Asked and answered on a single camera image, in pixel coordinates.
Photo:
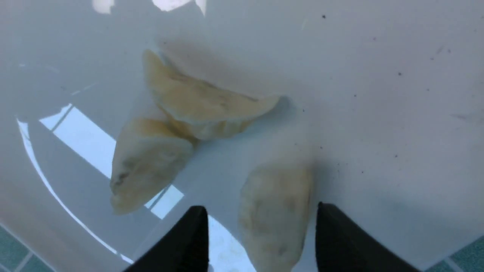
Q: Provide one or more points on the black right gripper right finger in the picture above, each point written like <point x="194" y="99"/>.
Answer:
<point x="342" y="246"/>

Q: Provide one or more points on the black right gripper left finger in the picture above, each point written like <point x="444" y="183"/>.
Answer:
<point x="185" y="248"/>

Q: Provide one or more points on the pale dumpling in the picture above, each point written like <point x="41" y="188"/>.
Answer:
<point x="197" y="108"/>
<point x="273" y="215"/>

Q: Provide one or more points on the white dumpling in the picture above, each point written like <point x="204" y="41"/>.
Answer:
<point x="147" y="158"/>

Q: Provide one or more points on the white square plate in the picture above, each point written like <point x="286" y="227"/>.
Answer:
<point x="384" y="96"/>

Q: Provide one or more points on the green checkered tablecloth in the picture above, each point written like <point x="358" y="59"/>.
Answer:
<point x="15" y="257"/>

